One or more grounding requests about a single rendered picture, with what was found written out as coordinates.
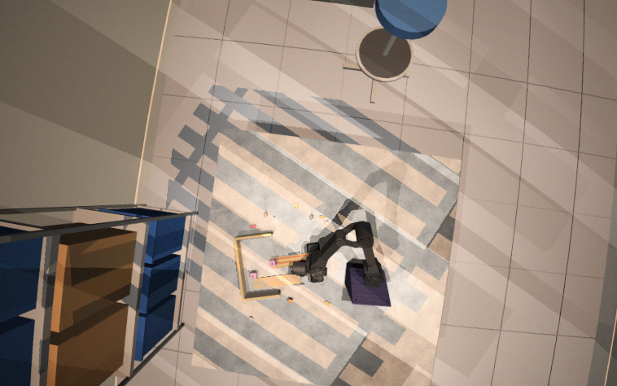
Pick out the orange flat strip with blue speckles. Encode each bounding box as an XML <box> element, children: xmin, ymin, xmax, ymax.
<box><xmin>277</xmin><ymin>274</ymin><xmax>301</xmax><ymax>287</ymax></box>

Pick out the long wooden strip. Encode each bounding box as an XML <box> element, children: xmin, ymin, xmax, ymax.
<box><xmin>275</xmin><ymin>252</ymin><xmax>312</xmax><ymax>268</ymax></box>

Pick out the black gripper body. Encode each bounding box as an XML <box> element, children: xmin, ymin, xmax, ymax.
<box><xmin>306</xmin><ymin>242</ymin><xmax>324</xmax><ymax>283</ymax></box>

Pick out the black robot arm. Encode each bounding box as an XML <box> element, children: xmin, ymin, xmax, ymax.
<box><xmin>292</xmin><ymin>221</ymin><xmax>385</xmax><ymax>288</ymax></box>

